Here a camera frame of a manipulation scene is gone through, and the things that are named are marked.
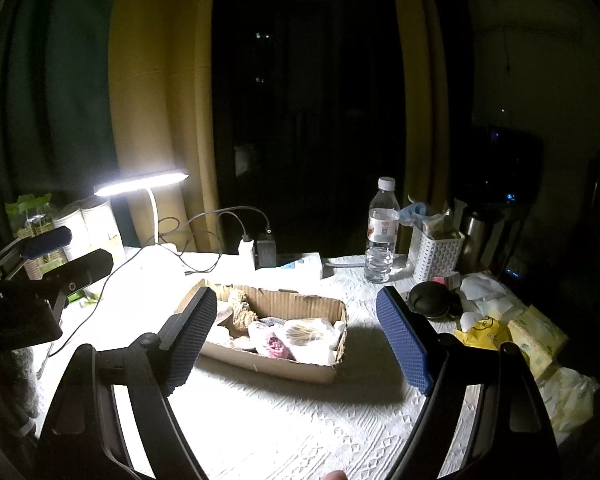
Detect white textured cloth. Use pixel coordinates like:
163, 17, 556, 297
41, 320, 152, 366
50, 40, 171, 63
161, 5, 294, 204
292, 322, 349, 367

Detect white embossed tablecloth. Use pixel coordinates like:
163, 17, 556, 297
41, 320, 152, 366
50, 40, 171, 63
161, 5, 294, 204
35, 247, 572, 480

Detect black lamp cable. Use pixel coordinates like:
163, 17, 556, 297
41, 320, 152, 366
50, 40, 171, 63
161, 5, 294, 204
47, 247, 146, 359

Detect packets in basket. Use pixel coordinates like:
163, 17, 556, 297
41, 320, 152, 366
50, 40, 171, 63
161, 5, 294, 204
422, 207, 464, 241

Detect black charging cable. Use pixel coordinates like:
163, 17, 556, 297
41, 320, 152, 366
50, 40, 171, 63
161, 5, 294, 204
155, 205, 274, 262
180, 209, 251, 277

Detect dark pink knit item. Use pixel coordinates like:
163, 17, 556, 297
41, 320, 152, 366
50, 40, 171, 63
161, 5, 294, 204
262, 334, 294, 361

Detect white perforated basket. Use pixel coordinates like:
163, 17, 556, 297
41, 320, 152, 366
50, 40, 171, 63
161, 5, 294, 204
407, 224, 465, 284

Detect white desk lamp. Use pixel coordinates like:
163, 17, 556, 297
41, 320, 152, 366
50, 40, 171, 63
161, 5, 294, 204
92, 167, 190, 259

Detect dark electronic device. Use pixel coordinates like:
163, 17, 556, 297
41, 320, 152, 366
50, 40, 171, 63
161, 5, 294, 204
459, 124, 547, 212

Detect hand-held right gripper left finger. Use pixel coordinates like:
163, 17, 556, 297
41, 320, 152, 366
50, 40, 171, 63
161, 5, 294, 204
32, 285, 219, 480

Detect clear wrapped tissue pack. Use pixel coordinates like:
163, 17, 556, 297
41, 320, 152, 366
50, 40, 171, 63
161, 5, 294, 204
537, 367, 600, 434

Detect white power strip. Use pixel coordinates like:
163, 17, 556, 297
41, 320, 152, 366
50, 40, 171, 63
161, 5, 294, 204
274, 252, 326, 280

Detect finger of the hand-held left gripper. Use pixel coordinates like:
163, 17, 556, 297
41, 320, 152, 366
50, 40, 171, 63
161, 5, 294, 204
35, 248, 116, 329
0, 225, 74, 281

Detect crumpled white tissues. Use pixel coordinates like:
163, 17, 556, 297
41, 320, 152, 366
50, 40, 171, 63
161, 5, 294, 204
459, 274, 526, 321

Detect green leafy plant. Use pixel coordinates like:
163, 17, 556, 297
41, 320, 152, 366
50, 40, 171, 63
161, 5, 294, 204
4, 192, 54, 239

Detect black round pouch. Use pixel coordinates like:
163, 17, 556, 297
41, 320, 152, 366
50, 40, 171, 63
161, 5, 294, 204
407, 281, 464, 320

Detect yellow tissue pack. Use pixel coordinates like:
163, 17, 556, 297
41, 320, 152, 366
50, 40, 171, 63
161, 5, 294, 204
507, 304, 570, 381

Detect clear plastic water bottle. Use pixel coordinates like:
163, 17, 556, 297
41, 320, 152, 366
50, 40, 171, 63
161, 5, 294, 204
363, 176, 401, 284

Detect yellow snack packet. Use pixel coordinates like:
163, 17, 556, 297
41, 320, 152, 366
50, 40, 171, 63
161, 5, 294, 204
452, 317, 514, 349

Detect brown cardboard box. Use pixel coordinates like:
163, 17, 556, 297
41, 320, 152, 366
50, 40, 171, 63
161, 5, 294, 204
177, 280, 350, 385

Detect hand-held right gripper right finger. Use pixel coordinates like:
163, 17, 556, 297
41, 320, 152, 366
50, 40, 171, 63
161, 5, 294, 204
376, 285, 564, 480

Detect black plug charger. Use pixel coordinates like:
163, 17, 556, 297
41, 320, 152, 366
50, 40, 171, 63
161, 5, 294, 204
254, 233, 280, 269

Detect steel thermos flask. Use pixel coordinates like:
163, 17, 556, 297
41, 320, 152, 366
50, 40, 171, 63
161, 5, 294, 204
457, 209, 501, 274

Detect yellow curtain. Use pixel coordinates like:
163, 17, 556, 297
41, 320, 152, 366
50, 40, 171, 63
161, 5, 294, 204
109, 0, 222, 252
387, 0, 462, 212

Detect dark green curtain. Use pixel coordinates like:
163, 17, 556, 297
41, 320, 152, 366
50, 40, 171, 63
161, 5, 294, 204
0, 0, 126, 223

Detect white plug charger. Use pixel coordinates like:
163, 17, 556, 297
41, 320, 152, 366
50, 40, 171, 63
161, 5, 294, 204
237, 239, 257, 271

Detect clear bag of cotton swabs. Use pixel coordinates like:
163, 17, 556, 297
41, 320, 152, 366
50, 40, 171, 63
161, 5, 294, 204
279, 317, 339, 356

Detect small pink box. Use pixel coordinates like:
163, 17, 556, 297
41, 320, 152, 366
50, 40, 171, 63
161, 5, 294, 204
432, 272, 464, 291

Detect brown sock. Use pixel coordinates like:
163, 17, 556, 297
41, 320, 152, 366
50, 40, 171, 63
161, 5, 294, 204
227, 287, 260, 334

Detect person's left forearm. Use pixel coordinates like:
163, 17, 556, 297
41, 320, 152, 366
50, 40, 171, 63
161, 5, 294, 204
0, 344, 44, 437

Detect blue plastic glove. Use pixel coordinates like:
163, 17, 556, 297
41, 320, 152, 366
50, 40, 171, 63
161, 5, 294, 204
397, 201, 431, 226

